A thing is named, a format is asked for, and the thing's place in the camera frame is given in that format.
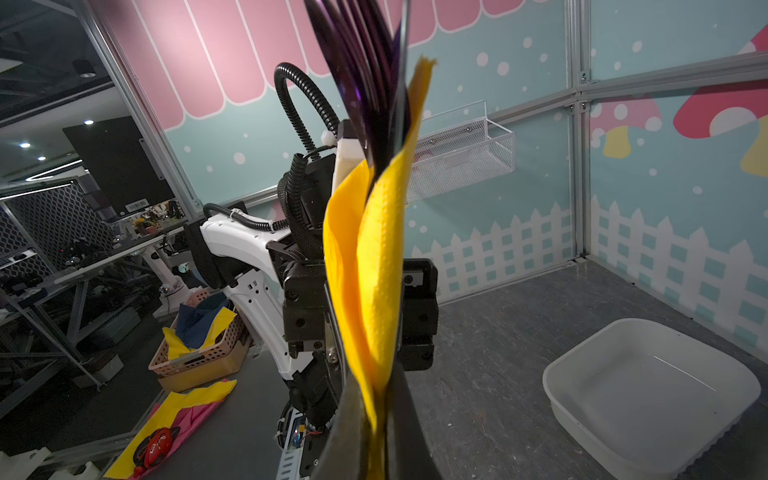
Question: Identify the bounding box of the yellow pink cloth on floor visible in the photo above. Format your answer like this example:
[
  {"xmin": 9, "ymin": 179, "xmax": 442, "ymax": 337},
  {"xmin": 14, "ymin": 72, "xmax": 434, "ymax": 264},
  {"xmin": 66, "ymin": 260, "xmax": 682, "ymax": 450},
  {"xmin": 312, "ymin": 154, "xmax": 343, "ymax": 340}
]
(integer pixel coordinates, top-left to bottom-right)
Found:
[{"xmin": 104, "ymin": 379, "xmax": 238, "ymax": 479}]

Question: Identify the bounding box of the yellow paper napkin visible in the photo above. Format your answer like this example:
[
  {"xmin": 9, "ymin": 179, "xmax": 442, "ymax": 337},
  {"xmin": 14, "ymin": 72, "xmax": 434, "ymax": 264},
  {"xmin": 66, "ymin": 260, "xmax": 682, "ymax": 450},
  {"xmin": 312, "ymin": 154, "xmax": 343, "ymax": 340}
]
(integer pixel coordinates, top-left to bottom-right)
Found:
[{"xmin": 323, "ymin": 57, "xmax": 436, "ymax": 479}]

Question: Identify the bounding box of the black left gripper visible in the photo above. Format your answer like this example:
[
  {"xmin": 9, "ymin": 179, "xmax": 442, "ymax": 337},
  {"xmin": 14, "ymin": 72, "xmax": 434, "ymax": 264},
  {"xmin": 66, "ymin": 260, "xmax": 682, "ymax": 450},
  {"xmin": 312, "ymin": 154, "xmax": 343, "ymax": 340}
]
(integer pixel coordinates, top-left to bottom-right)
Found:
[{"xmin": 281, "ymin": 257, "xmax": 440, "ymax": 373}]

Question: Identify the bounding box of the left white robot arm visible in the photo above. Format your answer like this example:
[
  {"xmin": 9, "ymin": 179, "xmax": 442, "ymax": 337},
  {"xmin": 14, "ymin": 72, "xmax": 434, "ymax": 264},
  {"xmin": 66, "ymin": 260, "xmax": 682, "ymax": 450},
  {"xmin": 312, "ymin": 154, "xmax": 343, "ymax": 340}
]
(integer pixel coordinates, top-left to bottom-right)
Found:
[{"xmin": 185, "ymin": 203, "xmax": 346, "ymax": 430}]

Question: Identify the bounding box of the purple metal fork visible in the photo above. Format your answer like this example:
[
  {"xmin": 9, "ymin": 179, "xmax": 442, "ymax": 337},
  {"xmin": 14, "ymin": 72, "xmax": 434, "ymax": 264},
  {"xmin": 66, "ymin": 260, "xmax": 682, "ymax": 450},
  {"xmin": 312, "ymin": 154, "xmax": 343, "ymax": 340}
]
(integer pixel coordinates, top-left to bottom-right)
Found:
[{"xmin": 337, "ymin": 1, "xmax": 396, "ymax": 159}]

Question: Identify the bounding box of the pink basket outside cell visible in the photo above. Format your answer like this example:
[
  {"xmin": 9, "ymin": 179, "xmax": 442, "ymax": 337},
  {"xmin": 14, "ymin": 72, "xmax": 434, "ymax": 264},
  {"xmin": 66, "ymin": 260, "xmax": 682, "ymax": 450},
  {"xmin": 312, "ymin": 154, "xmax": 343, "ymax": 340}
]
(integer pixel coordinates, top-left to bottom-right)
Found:
[{"xmin": 148, "ymin": 289, "xmax": 252, "ymax": 393}]

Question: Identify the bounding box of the white wire wall basket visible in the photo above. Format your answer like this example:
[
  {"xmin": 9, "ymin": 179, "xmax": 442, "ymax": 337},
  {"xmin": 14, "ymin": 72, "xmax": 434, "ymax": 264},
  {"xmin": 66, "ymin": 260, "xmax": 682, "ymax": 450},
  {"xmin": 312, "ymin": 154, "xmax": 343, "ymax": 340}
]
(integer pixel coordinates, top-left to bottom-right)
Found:
[{"xmin": 406, "ymin": 101, "xmax": 516, "ymax": 204}]

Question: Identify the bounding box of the white plastic tub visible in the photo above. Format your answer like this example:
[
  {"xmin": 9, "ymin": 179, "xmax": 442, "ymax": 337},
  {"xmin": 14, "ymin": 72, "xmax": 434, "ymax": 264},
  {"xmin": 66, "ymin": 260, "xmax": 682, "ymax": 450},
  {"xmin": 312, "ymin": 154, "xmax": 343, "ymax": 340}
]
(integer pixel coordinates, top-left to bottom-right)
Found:
[{"xmin": 542, "ymin": 318, "xmax": 761, "ymax": 479}]

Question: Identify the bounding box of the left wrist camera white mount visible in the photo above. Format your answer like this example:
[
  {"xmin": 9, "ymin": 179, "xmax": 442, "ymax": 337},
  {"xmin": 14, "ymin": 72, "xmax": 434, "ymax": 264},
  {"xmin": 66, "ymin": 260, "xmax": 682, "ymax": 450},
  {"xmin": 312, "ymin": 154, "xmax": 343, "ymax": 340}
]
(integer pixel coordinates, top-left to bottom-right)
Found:
[{"xmin": 321, "ymin": 119, "xmax": 366, "ymax": 193}]

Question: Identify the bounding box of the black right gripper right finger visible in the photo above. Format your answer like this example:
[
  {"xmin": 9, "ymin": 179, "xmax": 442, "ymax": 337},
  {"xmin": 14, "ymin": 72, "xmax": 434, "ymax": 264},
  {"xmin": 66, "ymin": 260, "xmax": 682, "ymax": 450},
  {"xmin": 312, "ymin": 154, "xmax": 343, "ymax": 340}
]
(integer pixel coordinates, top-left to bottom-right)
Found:
[{"xmin": 385, "ymin": 362, "xmax": 441, "ymax": 480}]

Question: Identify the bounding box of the purple metal spoon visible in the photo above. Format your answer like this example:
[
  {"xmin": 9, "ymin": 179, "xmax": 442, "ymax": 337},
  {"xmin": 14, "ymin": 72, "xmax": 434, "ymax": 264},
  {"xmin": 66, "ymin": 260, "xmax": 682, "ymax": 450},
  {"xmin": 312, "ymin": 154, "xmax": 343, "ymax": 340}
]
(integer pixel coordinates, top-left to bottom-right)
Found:
[{"xmin": 305, "ymin": 1, "xmax": 386, "ymax": 171}]

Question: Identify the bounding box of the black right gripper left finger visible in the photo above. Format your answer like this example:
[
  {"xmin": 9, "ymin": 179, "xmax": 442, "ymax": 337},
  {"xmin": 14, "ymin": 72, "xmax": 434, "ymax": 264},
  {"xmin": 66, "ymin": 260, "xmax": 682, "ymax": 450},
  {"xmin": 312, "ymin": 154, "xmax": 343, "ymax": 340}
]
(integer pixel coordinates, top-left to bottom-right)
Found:
[{"xmin": 311, "ymin": 383, "xmax": 369, "ymax": 480}]

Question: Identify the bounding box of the red black tool on floor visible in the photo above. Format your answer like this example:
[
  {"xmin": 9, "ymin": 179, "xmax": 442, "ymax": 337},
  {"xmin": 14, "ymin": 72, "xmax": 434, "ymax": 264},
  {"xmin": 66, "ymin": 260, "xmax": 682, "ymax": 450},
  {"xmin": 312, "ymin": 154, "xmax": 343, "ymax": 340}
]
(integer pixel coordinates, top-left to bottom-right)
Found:
[{"xmin": 133, "ymin": 427, "xmax": 180, "ymax": 478}]

